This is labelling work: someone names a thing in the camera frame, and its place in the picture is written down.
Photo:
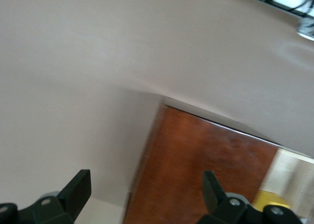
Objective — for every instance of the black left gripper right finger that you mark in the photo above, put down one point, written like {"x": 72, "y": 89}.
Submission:
{"x": 213, "y": 197}

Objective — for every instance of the dark red-brown wooden cabinet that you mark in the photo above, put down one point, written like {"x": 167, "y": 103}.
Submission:
{"x": 186, "y": 155}

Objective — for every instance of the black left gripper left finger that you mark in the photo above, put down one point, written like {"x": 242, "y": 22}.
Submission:
{"x": 73, "y": 192}

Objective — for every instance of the yellow block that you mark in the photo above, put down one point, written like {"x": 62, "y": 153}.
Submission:
{"x": 267, "y": 199}

